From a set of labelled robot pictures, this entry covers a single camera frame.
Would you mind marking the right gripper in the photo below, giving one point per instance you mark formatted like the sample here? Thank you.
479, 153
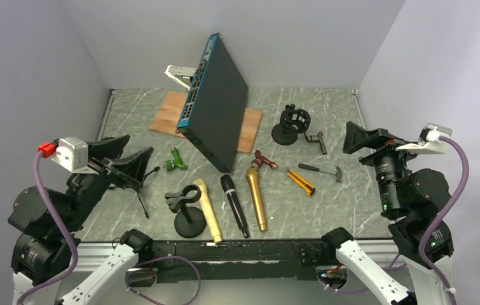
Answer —
356, 136

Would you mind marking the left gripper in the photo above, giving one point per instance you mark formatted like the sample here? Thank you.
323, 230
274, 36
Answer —
132, 167

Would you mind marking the black tripod shock-mount stand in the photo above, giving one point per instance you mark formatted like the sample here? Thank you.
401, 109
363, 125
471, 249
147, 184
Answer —
138, 192

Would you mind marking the light gold microphone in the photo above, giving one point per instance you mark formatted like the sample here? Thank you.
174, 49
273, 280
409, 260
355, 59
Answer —
208, 212

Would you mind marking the black round-base mic stand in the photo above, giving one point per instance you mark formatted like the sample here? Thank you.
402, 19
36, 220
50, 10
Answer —
189, 221

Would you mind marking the black microphone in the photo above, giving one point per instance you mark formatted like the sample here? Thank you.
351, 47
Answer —
231, 194

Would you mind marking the dark gold microphone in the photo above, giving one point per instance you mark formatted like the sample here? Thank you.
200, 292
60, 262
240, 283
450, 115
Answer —
252, 178

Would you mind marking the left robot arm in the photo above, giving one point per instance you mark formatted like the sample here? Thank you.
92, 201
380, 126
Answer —
47, 250

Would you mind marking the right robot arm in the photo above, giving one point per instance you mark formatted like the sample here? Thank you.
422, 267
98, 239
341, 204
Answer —
411, 201

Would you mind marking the dark metal tap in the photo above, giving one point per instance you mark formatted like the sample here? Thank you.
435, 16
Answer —
318, 139

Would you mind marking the green plastic tap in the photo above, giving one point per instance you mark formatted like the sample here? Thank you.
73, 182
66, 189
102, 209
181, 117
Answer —
176, 162

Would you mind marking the wooden board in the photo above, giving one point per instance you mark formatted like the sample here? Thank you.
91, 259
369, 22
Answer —
169, 113

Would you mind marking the yellow utility knife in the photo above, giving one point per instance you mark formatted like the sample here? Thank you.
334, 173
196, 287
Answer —
300, 181

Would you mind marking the red brown tap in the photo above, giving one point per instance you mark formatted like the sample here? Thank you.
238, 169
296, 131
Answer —
261, 160

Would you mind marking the black handled hammer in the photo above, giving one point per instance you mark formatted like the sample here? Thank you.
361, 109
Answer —
337, 173

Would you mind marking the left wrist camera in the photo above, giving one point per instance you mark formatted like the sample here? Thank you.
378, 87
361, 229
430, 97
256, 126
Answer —
70, 153

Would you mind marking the blue network switch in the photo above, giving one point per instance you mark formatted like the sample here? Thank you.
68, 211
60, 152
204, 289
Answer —
212, 115

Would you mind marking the white bracket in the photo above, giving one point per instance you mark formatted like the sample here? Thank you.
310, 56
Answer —
181, 75

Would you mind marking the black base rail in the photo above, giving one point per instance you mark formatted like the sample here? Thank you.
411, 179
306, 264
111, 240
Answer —
182, 260

